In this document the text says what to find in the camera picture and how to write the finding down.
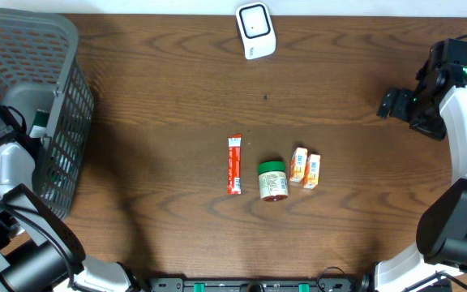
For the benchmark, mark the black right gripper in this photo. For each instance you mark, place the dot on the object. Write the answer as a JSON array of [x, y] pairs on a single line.
[[434, 129]]

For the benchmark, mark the orange juice box pair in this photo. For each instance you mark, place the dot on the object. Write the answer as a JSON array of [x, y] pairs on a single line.
[[305, 168]]

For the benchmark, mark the green lid white jar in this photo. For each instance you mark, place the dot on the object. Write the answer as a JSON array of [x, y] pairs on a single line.
[[273, 184]]

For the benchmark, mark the red snack packet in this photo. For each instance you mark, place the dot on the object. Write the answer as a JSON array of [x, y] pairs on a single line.
[[234, 169]]

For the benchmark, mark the green white wipes pack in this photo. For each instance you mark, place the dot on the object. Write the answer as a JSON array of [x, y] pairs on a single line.
[[39, 125]]

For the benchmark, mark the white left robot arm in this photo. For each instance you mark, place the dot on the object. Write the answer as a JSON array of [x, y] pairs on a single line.
[[38, 252]]

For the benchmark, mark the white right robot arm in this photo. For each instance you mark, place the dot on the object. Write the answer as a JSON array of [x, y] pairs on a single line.
[[439, 254]]

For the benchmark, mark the white barcode scanner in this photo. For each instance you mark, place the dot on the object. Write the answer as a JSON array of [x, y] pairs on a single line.
[[256, 31]]

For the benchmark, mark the grey plastic mesh basket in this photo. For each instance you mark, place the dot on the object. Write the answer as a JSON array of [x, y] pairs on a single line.
[[39, 70]]

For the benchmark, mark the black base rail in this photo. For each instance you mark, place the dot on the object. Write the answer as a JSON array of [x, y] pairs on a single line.
[[324, 284]]

